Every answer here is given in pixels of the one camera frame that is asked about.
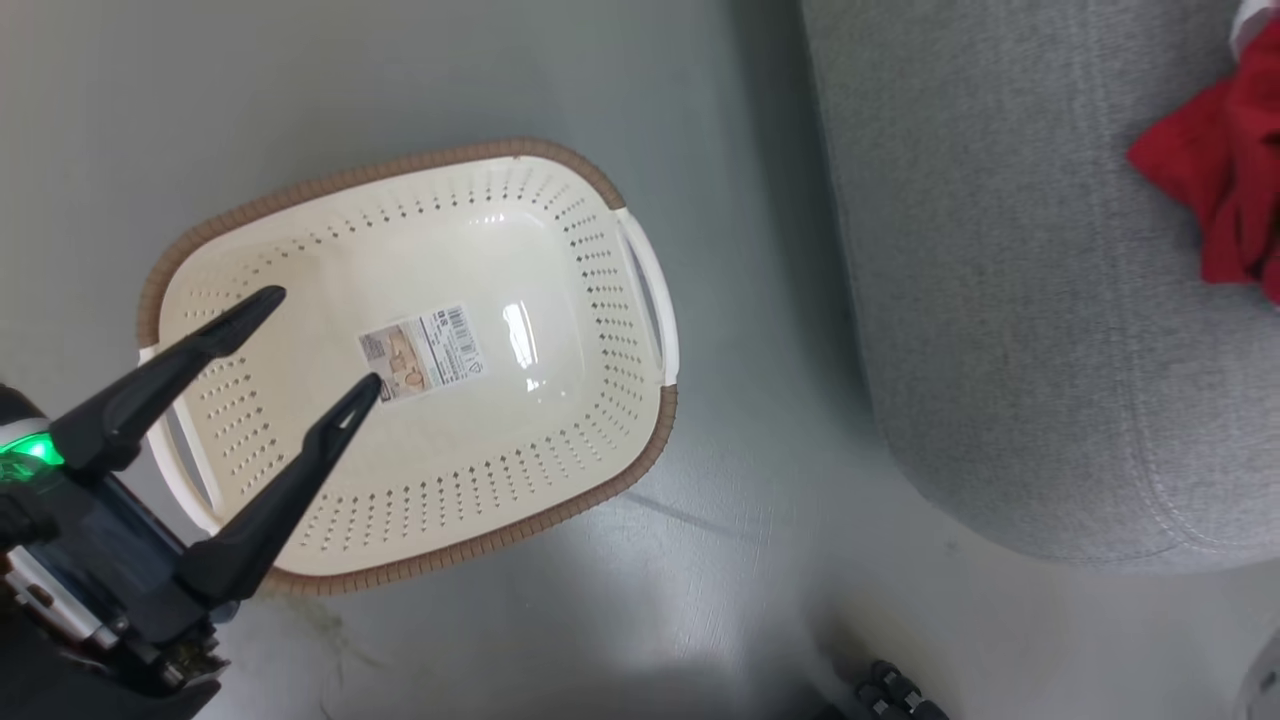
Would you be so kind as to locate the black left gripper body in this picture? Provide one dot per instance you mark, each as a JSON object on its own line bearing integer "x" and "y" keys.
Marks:
{"x": 110, "y": 560}

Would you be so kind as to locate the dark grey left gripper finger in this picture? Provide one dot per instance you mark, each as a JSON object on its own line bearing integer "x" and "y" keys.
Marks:
{"x": 270, "y": 520}
{"x": 150, "y": 395}

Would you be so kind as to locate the red clothing item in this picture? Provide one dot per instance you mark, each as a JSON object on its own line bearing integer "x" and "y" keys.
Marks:
{"x": 1230, "y": 170}

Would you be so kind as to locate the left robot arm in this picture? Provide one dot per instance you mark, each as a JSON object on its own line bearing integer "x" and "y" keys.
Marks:
{"x": 50, "y": 690}

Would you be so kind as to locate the cream plastic laundry basket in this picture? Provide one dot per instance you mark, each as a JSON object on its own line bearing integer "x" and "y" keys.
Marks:
{"x": 500, "y": 250}

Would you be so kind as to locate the white clothing item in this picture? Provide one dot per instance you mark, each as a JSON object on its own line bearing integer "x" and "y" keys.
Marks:
{"x": 1255, "y": 20}

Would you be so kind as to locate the paper label sticker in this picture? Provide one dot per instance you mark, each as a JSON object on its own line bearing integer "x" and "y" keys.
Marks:
{"x": 420, "y": 355}

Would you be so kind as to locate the grey fabric sofa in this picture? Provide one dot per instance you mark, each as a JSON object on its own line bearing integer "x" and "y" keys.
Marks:
{"x": 1000, "y": 300}

